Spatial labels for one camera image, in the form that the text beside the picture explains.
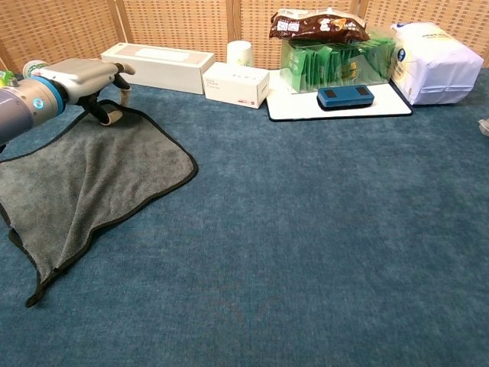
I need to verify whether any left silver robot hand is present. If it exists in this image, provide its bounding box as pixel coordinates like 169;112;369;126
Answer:
44;58;137;126

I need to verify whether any grey and blue cloth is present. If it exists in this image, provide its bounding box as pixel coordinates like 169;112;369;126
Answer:
0;99;199;309

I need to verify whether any white and green can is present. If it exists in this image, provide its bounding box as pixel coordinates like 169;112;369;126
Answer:
21;59;51;80

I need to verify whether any long white power strip box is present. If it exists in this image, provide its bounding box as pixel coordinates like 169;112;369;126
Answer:
100;42;215;96

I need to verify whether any wooden woven folding screen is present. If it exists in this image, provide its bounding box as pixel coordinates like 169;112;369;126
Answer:
0;0;489;74

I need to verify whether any small white cardboard box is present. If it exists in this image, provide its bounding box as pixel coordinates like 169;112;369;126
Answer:
202;61;270;109

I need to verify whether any white paper cup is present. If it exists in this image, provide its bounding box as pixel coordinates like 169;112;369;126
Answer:
226;41;254;69

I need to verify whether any white whiteboard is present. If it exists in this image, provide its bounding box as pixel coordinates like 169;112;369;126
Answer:
266;81;414;122

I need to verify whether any brown snack bag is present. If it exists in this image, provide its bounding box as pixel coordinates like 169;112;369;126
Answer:
268;9;371;42

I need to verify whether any clear box of green sachets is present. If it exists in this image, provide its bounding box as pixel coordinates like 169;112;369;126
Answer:
280;32;397;95

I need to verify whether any blue table cloth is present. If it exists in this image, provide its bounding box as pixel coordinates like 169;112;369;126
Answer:
0;68;489;367

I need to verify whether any blue whiteboard eraser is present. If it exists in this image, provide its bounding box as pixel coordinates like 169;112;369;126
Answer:
316;86;376;112

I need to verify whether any white paper sack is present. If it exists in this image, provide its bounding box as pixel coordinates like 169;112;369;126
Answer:
389;21;485;106

